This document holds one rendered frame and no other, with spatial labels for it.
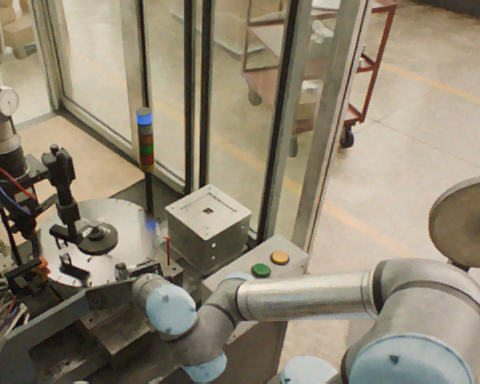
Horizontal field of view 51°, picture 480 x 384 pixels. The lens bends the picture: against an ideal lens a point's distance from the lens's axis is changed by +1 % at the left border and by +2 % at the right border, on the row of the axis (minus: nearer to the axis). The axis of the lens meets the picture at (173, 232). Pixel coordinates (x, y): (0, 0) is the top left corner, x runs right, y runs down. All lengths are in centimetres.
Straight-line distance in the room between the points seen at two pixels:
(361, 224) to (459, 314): 226
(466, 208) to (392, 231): 121
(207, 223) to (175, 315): 62
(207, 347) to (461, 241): 111
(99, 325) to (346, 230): 185
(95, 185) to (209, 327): 102
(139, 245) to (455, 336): 82
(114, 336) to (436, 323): 81
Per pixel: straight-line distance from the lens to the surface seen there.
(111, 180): 181
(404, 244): 285
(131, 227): 131
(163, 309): 80
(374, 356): 60
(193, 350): 87
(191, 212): 143
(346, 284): 78
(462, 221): 175
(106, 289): 99
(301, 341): 228
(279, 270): 129
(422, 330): 62
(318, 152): 121
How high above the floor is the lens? 183
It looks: 43 degrees down
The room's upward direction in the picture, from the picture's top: 2 degrees counter-clockwise
